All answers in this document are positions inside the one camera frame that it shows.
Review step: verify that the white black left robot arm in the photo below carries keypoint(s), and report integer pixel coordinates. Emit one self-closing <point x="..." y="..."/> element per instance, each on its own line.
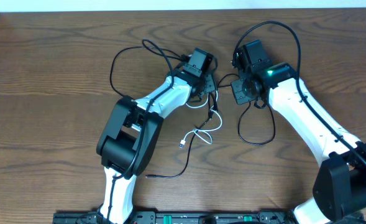
<point x="128" y="140"/>

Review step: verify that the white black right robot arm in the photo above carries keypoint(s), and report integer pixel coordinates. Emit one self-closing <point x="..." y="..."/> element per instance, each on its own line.
<point x="340" y="186"/>

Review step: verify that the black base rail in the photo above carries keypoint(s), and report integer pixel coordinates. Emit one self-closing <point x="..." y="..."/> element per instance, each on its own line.
<point x="179" y="218"/>

